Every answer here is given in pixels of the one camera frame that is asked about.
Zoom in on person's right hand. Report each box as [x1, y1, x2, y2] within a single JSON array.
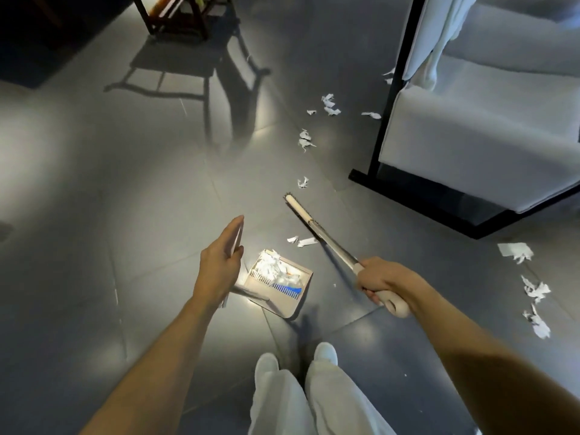
[[356, 256, 425, 308]]

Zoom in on person's left hand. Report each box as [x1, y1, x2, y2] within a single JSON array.
[[193, 215, 245, 305]]

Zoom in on cream and steel broom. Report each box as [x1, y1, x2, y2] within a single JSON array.
[[284, 193, 411, 319]]

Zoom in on beige long-handled dustpan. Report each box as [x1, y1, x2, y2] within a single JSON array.
[[221, 222, 314, 321]]

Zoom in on person's right forearm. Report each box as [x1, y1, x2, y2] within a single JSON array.
[[405, 272, 580, 435]]

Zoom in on person's left forearm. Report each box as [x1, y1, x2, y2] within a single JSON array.
[[79, 292, 229, 435]]

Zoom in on heap of shredded white paper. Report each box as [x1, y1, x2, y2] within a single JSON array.
[[250, 249, 303, 288]]

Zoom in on person's right white shoe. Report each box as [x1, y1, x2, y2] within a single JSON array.
[[314, 342, 339, 367]]

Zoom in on person's white shoe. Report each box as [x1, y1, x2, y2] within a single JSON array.
[[314, 342, 339, 367], [254, 353, 281, 386]]

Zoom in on person's left white shoe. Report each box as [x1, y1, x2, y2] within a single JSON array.
[[254, 353, 281, 386]]

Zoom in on white trousers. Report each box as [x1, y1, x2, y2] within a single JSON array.
[[247, 360, 398, 435]]

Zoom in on scattered white paper scraps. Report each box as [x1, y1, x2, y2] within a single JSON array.
[[286, 68, 553, 340]]

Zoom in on white upholstered sofa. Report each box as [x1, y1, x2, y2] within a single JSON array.
[[378, 0, 580, 214]]

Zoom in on white hanging cloth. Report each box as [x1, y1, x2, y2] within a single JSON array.
[[402, 0, 479, 91]]

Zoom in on dark wooden chair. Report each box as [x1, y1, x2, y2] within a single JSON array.
[[130, 0, 233, 41]]

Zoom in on dark rug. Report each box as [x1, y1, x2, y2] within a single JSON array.
[[0, 0, 133, 89]]

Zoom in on black metal frame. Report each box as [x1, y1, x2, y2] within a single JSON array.
[[348, 0, 580, 240]]

